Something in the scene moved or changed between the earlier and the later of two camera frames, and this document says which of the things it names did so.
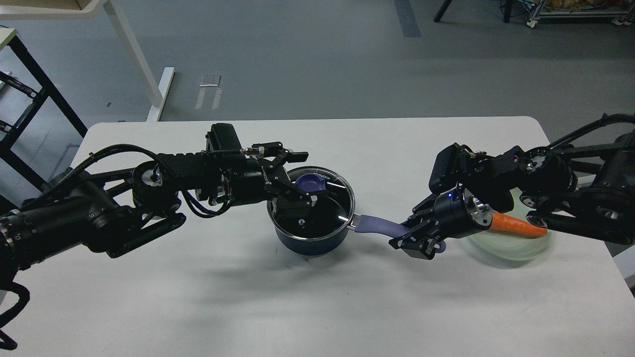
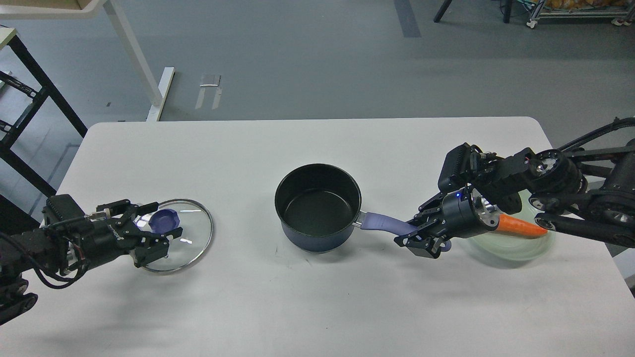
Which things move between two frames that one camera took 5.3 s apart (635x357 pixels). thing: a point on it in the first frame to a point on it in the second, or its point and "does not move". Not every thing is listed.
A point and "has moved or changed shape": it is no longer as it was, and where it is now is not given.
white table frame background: [158, 96] does not move
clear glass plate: [511, 247] does not move
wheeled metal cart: [622, 11] does not move
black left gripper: [260, 179] to [97, 239]
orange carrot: [507, 224] does not move
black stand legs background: [445, 4] does not move
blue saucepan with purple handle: [363, 222] has moved or changed shape
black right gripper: [456, 213] does not move
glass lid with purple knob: [330, 212] to [186, 248]
